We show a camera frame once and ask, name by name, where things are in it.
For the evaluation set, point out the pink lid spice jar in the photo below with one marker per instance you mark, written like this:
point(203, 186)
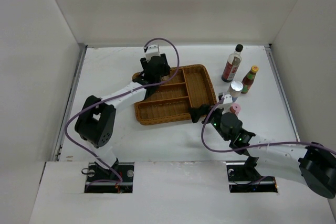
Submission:
point(235, 108)

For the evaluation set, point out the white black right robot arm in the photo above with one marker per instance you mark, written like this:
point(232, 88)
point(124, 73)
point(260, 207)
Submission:
point(310, 164)

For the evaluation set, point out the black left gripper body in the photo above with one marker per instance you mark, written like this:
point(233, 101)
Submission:
point(165, 73)

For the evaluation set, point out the aluminium table edge rail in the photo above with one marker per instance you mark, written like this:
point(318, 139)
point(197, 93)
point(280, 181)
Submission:
point(58, 142)

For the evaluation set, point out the white canister silver lid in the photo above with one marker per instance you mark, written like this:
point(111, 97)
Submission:
point(235, 90)

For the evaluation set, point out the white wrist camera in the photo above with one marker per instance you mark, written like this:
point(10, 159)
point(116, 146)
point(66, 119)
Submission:
point(225, 99)
point(151, 51)

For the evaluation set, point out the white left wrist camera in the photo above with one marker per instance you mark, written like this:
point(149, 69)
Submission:
point(151, 51)

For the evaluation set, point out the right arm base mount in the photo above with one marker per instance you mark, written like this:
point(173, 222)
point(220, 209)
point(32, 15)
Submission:
point(245, 179)

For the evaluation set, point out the yellow cap red sauce bottle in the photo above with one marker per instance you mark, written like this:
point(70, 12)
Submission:
point(249, 78)

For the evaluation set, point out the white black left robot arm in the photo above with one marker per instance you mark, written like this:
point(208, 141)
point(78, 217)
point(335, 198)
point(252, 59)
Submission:
point(96, 124)

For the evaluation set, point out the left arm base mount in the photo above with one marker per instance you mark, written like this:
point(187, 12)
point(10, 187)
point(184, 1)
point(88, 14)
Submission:
point(100, 180)

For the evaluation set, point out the brown wicker divided tray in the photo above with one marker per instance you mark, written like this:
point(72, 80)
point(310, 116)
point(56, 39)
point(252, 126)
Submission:
point(190, 88)

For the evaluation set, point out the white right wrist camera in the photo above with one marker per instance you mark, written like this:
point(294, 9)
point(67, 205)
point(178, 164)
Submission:
point(225, 99)

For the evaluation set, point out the dark soy sauce bottle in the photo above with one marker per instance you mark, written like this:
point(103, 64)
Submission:
point(232, 64)

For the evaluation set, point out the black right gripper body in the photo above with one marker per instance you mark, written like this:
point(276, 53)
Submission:
point(215, 118)

